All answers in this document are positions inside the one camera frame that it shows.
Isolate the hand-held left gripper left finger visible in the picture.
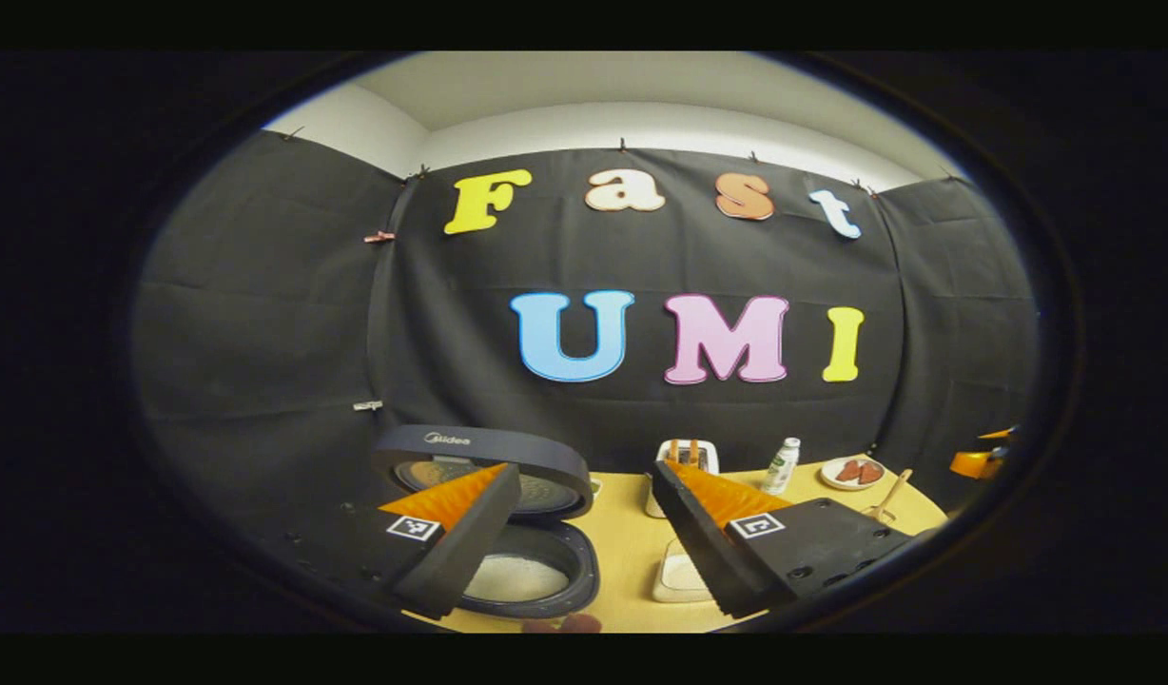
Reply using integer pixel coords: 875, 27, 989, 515
261, 462, 523, 621

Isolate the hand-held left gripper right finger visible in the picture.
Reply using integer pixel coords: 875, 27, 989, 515
652, 460, 913, 619

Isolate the clear box of rice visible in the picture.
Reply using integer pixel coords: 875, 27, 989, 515
652, 538, 716, 604

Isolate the wooden spoon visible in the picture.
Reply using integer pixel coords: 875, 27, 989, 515
869, 468, 914, 522

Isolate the dark blue rice cooker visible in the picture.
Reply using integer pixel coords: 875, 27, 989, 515
370, 424, 601, 620

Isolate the white toaster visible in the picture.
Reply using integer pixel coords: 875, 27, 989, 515
644, 439, 720, 519

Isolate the white drink bottle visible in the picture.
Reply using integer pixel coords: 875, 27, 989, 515
761, 437, 802, 496

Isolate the white plate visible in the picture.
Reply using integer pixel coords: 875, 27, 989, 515
820, 457, 886, 491

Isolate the black backdrop cloth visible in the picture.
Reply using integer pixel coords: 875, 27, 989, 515
132, 128, 1041, 534

